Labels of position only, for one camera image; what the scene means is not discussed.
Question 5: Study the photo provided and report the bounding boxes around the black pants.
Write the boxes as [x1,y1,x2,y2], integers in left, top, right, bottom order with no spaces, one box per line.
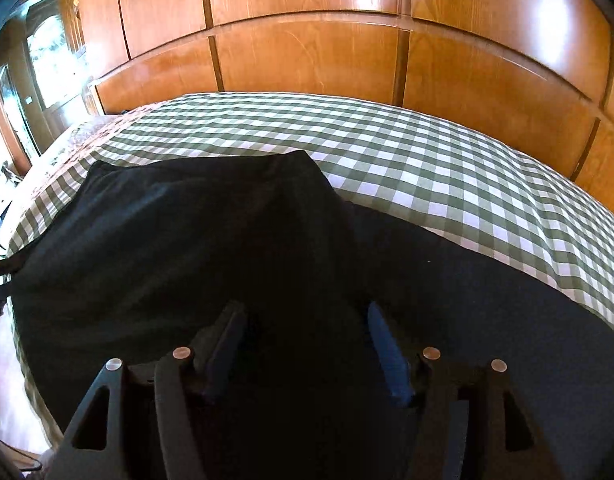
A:
[0,152,614,479]

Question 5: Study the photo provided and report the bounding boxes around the window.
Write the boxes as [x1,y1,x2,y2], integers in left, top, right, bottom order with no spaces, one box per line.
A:
[0,0,89,162]

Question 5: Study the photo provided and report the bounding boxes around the floral bed sheet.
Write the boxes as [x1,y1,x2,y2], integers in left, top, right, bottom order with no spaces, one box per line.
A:
[0,115,127,252]

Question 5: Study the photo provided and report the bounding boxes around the green checkered bed cover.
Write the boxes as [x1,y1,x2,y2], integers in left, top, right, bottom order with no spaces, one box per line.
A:
[6,91,614,340]

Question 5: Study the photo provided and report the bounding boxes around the wooden wardrobe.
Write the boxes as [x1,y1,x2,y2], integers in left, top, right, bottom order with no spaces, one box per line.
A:
[59,0,614,213]

